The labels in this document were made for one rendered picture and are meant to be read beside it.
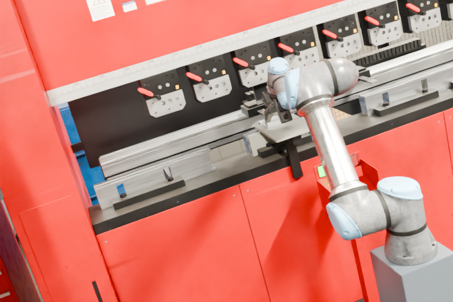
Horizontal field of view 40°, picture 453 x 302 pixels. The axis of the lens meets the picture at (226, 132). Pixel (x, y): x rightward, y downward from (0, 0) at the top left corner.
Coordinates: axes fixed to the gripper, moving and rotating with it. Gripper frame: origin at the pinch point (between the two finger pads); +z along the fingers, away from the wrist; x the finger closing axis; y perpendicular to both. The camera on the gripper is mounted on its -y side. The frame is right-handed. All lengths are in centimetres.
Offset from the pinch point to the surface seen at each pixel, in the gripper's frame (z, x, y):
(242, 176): 7.1, 21.3, -15.3
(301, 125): -7.5, -6.5, -9.9
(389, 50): 28, -82, 35
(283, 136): -11.3, 3.8, -14.3
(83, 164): 150, 85, 111
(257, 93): -4.9, 2.7, 13.4
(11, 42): -58, 88, 27
